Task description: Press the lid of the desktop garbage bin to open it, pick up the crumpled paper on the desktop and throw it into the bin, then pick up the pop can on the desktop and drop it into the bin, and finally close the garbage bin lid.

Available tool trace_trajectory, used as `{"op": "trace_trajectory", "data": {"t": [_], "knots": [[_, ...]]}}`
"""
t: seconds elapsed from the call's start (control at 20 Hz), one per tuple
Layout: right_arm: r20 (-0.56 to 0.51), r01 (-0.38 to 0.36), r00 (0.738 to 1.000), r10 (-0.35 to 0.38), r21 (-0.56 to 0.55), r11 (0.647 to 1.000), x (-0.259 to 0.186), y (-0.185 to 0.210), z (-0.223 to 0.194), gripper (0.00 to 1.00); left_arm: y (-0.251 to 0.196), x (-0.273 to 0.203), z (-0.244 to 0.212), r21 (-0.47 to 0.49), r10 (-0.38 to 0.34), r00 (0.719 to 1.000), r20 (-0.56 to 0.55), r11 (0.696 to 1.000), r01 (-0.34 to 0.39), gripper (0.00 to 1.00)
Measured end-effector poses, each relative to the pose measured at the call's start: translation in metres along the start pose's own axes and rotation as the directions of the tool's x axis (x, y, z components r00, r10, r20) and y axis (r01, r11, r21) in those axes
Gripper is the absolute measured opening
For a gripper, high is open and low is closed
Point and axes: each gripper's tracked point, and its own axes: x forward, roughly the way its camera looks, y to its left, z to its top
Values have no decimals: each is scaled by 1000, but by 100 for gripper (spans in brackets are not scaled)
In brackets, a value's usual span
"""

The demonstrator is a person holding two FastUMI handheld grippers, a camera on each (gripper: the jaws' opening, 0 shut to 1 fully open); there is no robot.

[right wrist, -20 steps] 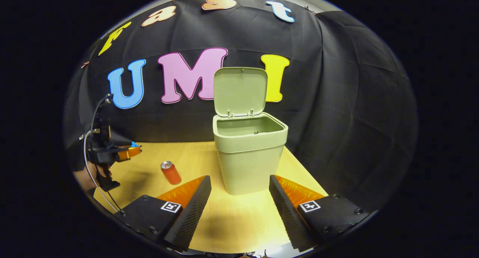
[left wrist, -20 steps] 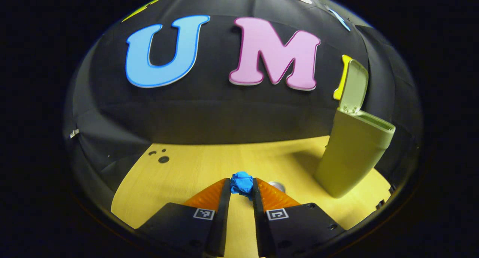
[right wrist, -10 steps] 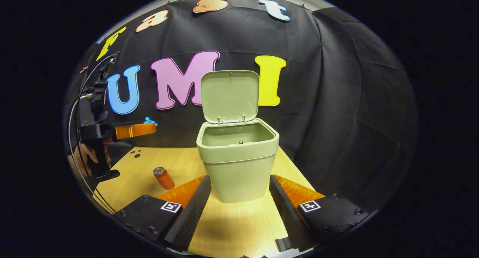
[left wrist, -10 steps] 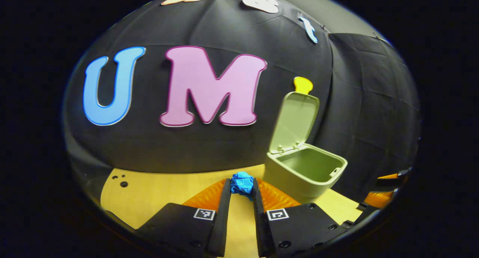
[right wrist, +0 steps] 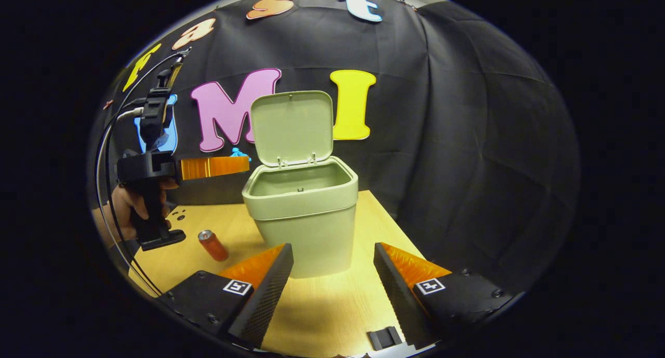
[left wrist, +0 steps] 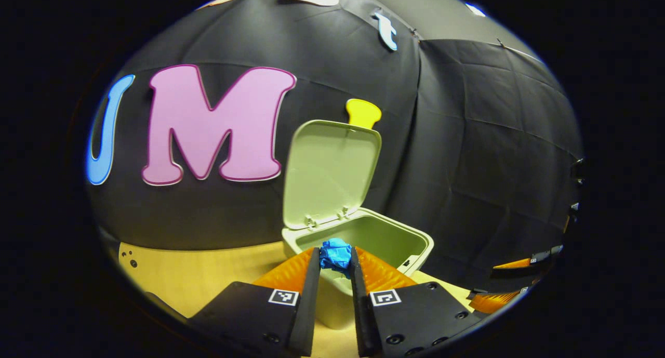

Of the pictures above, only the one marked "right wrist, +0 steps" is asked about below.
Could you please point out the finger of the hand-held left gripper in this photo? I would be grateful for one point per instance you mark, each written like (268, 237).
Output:
(213, 167)

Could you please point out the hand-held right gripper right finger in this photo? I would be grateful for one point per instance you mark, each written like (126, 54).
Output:
(397, 295)

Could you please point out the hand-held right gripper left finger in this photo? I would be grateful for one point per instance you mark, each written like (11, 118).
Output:
(267, 295)

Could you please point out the blue paper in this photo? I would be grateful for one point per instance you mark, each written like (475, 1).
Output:
(240, 153)

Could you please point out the orange pop can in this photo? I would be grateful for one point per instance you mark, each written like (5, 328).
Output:
(213, 245)

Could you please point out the pale green desktop garbage bin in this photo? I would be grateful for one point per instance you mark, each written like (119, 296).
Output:
(306, 223)

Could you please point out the wooden desktop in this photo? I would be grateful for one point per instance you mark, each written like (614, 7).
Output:
(332, 306)

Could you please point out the black backdrop cloth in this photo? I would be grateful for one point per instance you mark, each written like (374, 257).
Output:
(457, 114)

